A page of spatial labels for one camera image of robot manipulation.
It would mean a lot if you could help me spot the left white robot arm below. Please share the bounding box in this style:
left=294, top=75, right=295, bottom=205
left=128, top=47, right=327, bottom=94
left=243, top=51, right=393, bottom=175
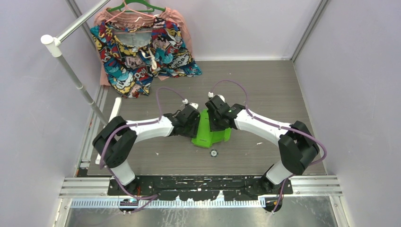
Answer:
left=92, top=103, right=200, bottom=195

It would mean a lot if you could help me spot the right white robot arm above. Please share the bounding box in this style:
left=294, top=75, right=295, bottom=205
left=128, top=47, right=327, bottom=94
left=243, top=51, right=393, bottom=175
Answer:
left=205, top=92, right=320, bottom=194

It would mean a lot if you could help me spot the colorful patterned shirt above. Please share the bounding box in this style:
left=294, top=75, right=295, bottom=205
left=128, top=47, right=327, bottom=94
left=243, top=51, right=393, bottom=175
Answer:
left=90, top=8, right=202, bottom=98

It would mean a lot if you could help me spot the green clothes hanger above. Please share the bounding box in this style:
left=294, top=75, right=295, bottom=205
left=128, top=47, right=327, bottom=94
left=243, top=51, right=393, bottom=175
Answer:
left=106, top=0, right=166, bottom=13

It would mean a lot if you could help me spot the metal clothes rack pole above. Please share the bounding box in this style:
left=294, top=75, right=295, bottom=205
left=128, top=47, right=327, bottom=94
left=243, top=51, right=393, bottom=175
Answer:
left=40, top=0, right=109, bottom=125

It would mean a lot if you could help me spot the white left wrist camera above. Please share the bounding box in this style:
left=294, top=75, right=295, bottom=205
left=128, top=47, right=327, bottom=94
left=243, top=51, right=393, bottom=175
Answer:
left=182, top=99, right=199, bottom=110

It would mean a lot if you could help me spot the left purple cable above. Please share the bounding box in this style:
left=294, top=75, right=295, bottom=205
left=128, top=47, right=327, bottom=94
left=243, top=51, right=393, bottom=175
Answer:
left=99, top=87, right=189, bottom=210

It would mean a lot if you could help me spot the purple cable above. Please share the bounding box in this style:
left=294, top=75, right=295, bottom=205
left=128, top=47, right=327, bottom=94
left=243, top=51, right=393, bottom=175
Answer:
left=209, top=79, right=330, bottom=214
left=99, top=87, right=189, bottom=210

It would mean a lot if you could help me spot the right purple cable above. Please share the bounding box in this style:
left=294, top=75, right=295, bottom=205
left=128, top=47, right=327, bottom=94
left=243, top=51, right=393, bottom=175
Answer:
left=209, top=79, right=330, bottom=214

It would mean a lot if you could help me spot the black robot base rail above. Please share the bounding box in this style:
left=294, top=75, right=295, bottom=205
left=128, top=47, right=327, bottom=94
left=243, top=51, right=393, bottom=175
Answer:
left=124, top=175, right=293, bottom=201

